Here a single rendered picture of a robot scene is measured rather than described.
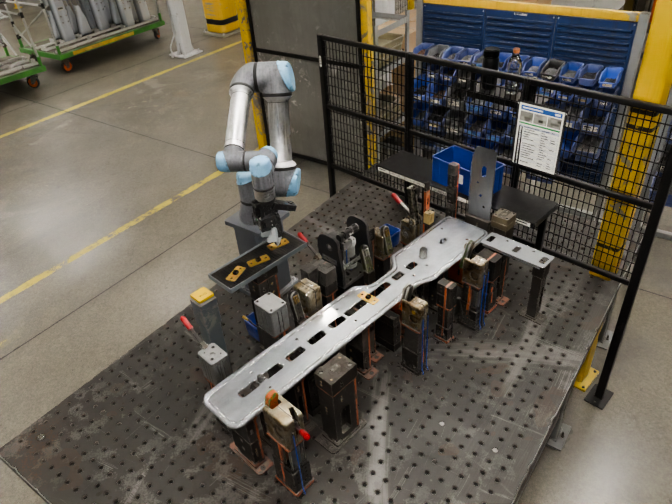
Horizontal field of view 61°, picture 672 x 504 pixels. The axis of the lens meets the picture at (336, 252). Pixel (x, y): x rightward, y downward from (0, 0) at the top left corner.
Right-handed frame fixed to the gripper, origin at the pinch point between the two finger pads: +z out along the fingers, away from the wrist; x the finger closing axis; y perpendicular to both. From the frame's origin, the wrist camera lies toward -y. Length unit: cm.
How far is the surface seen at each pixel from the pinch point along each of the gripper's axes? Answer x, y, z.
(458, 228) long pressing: 20, -77, 18
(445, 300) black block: 45, -46, 25
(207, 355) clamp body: 27, 44, 12
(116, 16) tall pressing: -788, -158, 77
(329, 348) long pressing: 44.6, 7.8, 17.7
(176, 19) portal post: -659, -206, 69
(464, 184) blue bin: 4, -96, 10
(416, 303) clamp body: 49, -27, 13
